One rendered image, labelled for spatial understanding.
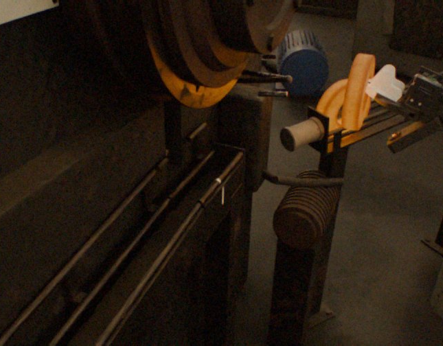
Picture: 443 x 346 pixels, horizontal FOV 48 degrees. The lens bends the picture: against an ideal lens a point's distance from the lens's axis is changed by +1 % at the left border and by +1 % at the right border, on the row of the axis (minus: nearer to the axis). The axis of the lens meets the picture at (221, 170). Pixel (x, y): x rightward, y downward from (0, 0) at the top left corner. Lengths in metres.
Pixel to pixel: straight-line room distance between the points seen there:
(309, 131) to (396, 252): 0.90
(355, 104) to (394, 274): 1.00
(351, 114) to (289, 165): 1.40
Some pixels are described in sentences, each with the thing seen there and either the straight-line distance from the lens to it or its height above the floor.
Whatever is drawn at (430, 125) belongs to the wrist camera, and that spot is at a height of 0.79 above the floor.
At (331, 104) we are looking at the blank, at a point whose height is 0.74.
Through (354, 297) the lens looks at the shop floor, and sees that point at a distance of 1.75.
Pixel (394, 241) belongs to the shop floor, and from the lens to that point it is 2.02.
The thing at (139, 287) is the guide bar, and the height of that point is 0.69.
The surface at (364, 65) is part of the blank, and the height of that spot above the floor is 0.89.
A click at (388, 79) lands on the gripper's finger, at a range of 1.02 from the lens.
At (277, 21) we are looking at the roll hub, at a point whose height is 1.01.
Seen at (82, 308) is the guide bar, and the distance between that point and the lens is 0.76.
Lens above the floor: 1.22
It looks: 32 degrees down
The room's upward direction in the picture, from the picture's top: 1 degrees clockwise
